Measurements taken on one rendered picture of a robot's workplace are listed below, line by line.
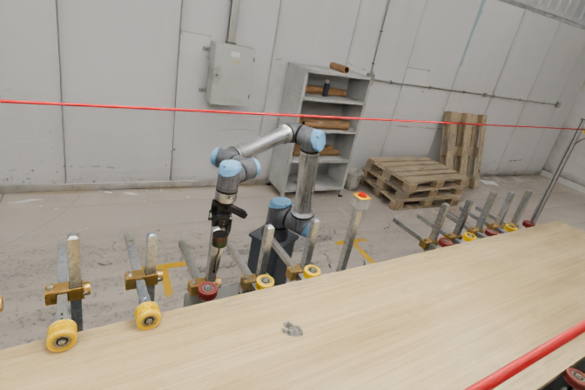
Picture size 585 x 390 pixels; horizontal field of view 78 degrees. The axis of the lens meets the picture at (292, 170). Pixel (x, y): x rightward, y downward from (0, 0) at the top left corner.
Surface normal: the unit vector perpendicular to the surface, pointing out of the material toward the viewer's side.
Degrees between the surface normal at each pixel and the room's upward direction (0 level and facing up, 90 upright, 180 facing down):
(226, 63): 90
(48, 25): 90
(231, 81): 90
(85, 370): 0
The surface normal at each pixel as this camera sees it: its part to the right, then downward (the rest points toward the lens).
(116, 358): 0.18, -0.91
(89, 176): 0.44, 0.41
